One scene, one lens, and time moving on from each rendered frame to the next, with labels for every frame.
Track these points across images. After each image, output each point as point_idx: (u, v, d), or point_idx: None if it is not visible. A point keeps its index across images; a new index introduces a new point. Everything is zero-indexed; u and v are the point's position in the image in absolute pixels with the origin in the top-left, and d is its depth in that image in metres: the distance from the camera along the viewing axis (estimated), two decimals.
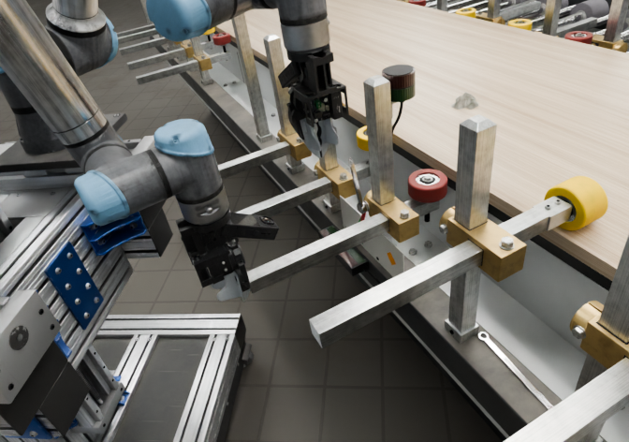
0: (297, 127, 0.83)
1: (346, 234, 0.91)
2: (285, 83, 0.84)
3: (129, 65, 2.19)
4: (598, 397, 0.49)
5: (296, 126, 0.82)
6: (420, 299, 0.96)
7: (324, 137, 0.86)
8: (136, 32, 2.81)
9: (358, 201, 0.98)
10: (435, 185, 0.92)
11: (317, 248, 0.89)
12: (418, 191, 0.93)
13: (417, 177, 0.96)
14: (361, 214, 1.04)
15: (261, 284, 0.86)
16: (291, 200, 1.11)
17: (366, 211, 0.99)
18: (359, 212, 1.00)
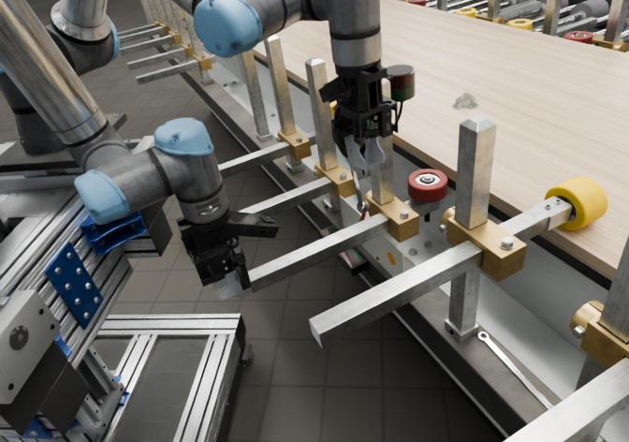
0: (341, 145, 0.78)
1: (346, 234, 0.91)
2: (327, 98, 0.80)
3: (129, 65, 2.19)
4: (598, 397, 0.49)
5: (340, 144, 0.78)
6: (420, 299, 0.96)
7: (367, 154, 0.81)
8: (136, 32, 2.81)
9: (358, 201, 0.98)
10: (435, 185, 0.92)
11: (317, 248, 0.89)
12: (418, 191, 0.93)
13: (417, 177, 0.96)
14: (361, 214, 1.04)
15: (261, 284, 0.86)
16: (291, 200, 1.11)
17: (366, 211, 0.99)
18: (359, 212, 1.00)
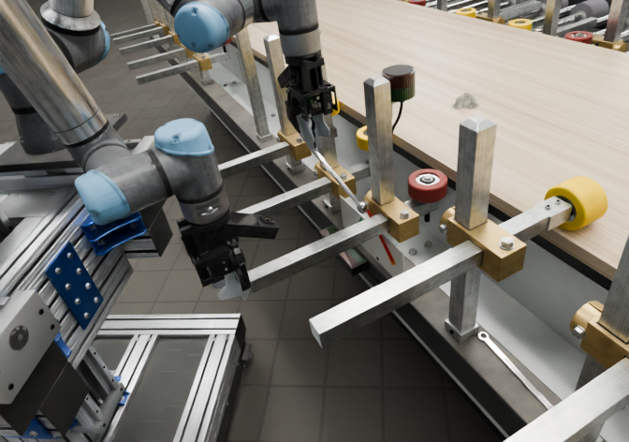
0: (293, 122, 0.95)
1: (346, 234, 0.91)
2: (283, 84, 0.97)
3: (129, 65, 2.19)
4: (598, 397, 0.49)
5: (293, 121, 0.95)
6: (420, 299, 0.96)
7: (317, 130, 0.98)
8: (136, 32, 2.81)
9: (352, 198, 1.00)
10: (435, 185, 0.92)
11: (317, 248, 0.89)
12: (418, 191, 0.93)
13: (417, 177, 0.96)
14: None
15: (262, 284, 0.86)
16: (291, 200, 1.11)
17: (364, 204, 0.99)
18: (360, 210, 0.99)
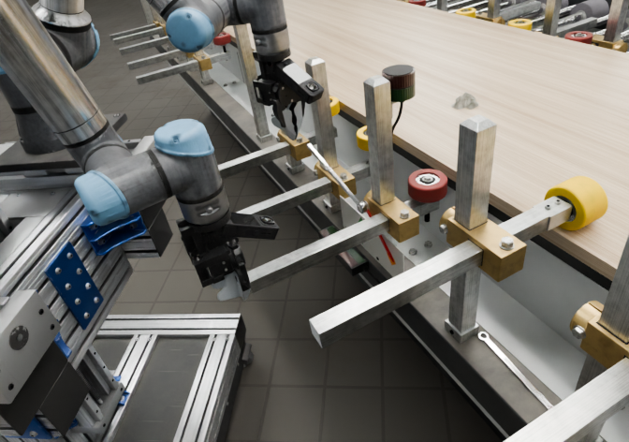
0: (299, 105, 1.07)
1: (346, 234, 0.91)
2: None
3: (129, 65, 2.19)
4: (598, 397, 0.49)
5: (300, 103, 1.07)
6: (420, 299, 0.96)
7: None
8: (136, 32, 2.81)
9: (352, 198, 1.00)
10: (435, 185, 0.92)
11: (317, 248, 0.89)
12: (418, 191, 0.93)
13: (417, 177, 0.96)
14: None
15: (262, 284, 0.86)
16: (291, 200, 1.11)
17: (364, 204, 0.99)
18: (360, 210, 0.99)
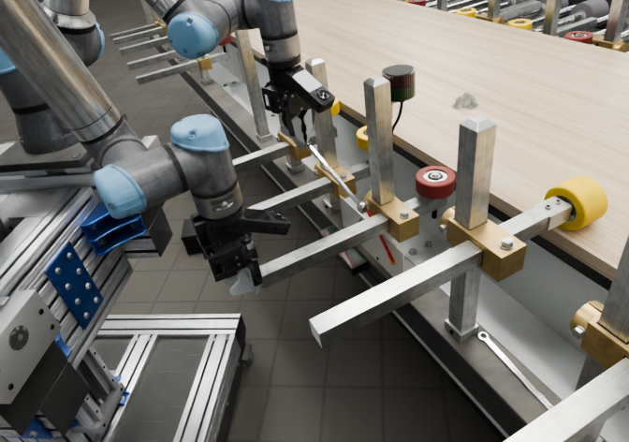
0: (310, 112, 1.03)
1: (355, 230, 0.92)
2: None
3: (129, 65, 2.19)
4: (598, 397, 0.49)
5: (310, 111, 1.03)
6: (420, 299, 0.96)
7: None
8: (136, 32, 2.81)
9: (352, 198, 1.00)
10: (444, 182, 0.93)
11: (327, 244, 0.90)
12: (427, 187, 0.93)
13: (425, 173, 0.97)
14: None
15: (271, 279, 0.86)
16: (291, 200, 1.11)
17: (364, 204, 0.99)
18: (360, 210, 0.99)
